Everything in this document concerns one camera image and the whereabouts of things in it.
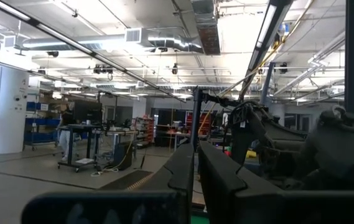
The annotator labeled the silver ceiling duct with vent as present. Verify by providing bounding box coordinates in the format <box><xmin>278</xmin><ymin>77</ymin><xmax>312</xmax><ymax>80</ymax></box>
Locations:
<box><xmin>22</xmin><ymin>27</ymin><xmax>204</xmax><ymax>54</ymax></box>

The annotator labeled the black desk monitor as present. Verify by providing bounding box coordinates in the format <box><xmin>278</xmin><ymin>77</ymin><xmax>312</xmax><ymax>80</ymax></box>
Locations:
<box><xmin>72</xmin><ymin>100</ymin><xmax>103</xmax><ymax>124</ymax></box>

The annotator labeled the red storage shelf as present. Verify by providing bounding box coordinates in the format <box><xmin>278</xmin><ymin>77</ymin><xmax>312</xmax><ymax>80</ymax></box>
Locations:
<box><xmin>185</xmin><ymin>111</ymin><xmax>212</xmax><ymax>136</ymax></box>

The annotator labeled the white round building column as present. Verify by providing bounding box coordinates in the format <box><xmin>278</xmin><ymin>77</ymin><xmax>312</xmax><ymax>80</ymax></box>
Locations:
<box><xmin>0</xmin><ymin>65</ymin><xmax>30</xmax><ymax>155</ymax></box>

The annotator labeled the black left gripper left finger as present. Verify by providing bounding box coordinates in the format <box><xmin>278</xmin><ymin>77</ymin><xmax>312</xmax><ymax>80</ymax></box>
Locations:
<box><xmin>21</xmin><ymin>142</ymin><xmax>195</xmax><ymax>224</ymax></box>

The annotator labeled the black floor mat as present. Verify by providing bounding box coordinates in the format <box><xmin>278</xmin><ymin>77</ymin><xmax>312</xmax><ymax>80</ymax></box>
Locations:
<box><xmin>100</xmin><ymin>169</ymin><xmax>154</xmax><ymax>192</ymax></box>

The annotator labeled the overhead LED light bar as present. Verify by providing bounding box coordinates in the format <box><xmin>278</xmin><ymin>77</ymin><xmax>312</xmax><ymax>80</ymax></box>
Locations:
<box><xmin>238</xmin><ymin>0</ymin><xmax>294</xmax><ymax>101</ymax></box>

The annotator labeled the person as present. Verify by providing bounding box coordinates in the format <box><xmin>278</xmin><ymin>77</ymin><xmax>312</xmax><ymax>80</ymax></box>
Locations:
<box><xmin>57</xmin><ymin>104</ymin><xmax>77</xmax><ymax>162</ymax></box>

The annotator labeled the white floor cable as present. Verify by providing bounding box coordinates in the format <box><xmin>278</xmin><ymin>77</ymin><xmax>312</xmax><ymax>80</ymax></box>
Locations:
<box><xmin>90</xmin><ymin>167</ymin><xmax>119</xmax><ymax>178</ymax></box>

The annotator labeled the dark rectangular ceiling duct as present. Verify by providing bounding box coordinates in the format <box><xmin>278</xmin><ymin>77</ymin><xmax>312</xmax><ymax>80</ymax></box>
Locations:
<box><xmin>191</xmin><ymin>0</ymin><xmax>221</xmax><ymax>56</ymax></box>

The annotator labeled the black wheeled standing desk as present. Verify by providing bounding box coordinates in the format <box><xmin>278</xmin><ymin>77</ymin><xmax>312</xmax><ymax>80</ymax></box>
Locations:
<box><xmin>57</xmin><ymin>123</ymin><xmax>103</xmax><ymax>172</ymax></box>

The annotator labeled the metal parts rack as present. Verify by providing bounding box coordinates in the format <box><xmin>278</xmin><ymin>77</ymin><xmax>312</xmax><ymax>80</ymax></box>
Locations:
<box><xmin>134</xmin><ymin>116</ymin><xmax>155</xmax><ymax>147</ymax></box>

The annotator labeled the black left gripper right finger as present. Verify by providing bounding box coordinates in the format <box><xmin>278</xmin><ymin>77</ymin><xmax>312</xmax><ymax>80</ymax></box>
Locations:
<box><xmin>198</xmin><ymin>141</ymin><xmax>354</xmax><ymax>224</ymax></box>

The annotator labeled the shelf with blue bins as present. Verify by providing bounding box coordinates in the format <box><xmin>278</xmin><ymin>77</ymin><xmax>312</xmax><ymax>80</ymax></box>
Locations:
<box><xmin>24</xmin><ymin>101</ymin><xmax>61</xmax><ymax>147</ymax></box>

